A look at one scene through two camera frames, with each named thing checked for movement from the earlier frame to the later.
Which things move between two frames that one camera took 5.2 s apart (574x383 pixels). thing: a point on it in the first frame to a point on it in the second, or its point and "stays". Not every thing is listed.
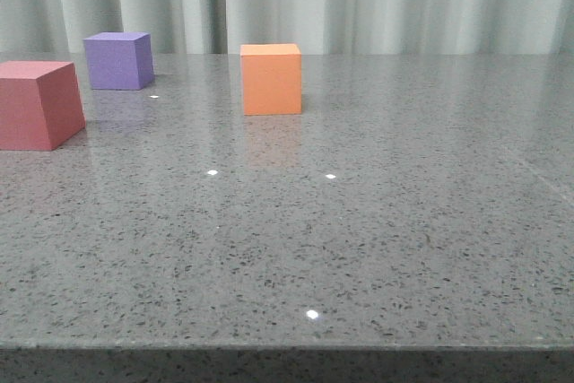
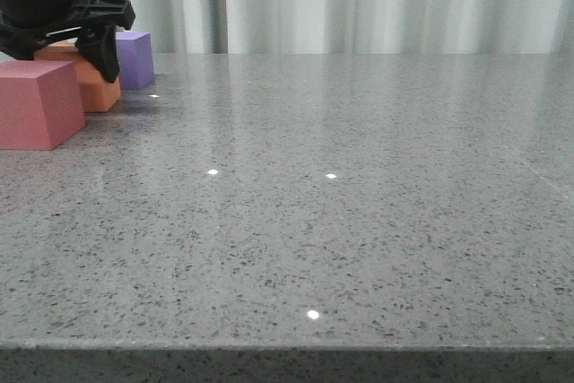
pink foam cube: [40, 104] stays
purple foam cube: [120, 60] stays
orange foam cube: [272, 79] to [100, 94]
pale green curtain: [330, 4] stays
